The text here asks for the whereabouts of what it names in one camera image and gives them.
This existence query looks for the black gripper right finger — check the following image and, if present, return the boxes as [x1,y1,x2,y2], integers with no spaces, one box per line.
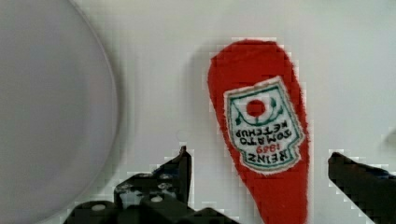
[328,152,396,224]

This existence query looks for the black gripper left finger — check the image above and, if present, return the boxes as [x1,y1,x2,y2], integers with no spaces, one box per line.
[64,146,239,224]

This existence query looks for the red plush ketchup bottle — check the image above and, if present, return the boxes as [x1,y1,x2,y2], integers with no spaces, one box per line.
[207,40,309,224]

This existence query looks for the lavender round plate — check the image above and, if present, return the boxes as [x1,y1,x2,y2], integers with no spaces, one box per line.
[0,0,118,224]

